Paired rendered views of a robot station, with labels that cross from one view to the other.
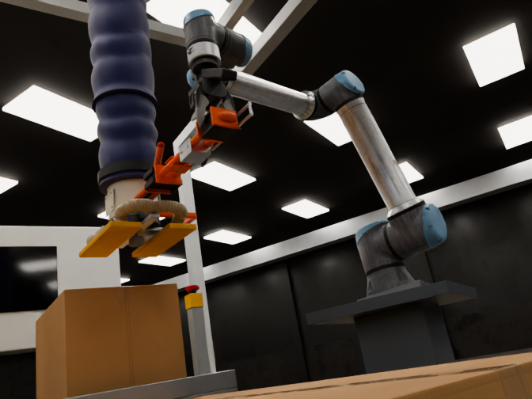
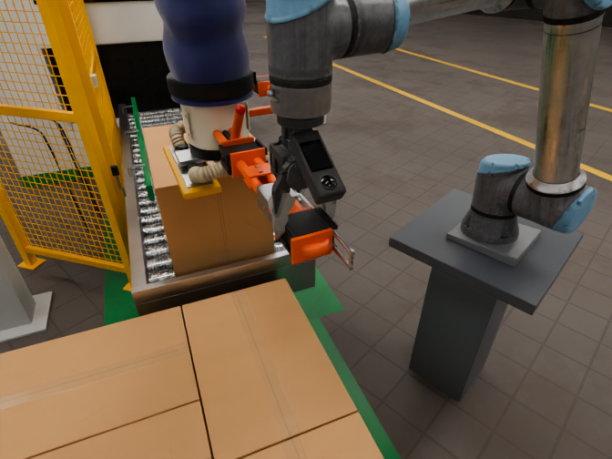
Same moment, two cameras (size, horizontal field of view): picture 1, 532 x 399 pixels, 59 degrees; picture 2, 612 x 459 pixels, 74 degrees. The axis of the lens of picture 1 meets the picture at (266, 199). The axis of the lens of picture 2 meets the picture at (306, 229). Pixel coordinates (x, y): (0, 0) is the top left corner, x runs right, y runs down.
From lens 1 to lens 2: 113 cm
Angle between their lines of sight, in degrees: 56
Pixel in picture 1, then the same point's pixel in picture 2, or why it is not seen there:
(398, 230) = (528, 202)
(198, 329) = not seen: hidden behind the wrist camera
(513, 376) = not seen: outside the picture
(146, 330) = (238, 213)
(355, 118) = (564, 55)
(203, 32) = (300, 64)
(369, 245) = (489, 188)
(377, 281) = (476, 226)
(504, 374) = not seen: outside the picture
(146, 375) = (239, 246)
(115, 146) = (182, 56)
